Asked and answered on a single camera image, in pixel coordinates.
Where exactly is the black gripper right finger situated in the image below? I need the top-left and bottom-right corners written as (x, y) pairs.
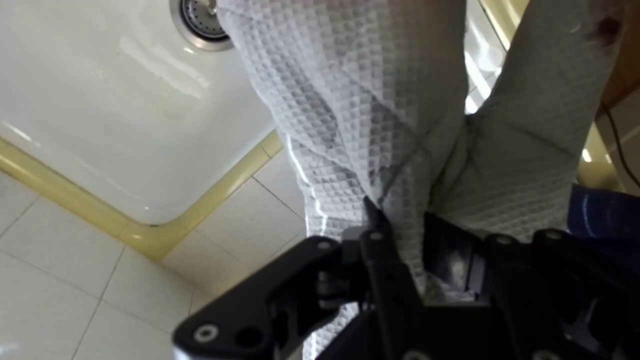
top-left (421, 211), bottom-right (640, 360)

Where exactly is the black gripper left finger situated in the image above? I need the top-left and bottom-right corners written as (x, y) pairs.
top-left (169, 199), bottom-right (429, 360)

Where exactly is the dark blue folded towel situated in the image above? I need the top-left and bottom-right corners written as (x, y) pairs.
top-left (568, 184), bottom-right (640, 256)

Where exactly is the metal sink drain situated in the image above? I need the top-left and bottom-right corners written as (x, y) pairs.
top-left (167, 0), bottom-right (236, 53)

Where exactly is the white ceramic sink basin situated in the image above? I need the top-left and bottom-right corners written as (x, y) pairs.
top-left (0, 0), bottom-right (277, 226)

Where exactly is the black camera cable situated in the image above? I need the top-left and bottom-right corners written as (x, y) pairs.
top-left (599, 108), bottom-right (640, 197)

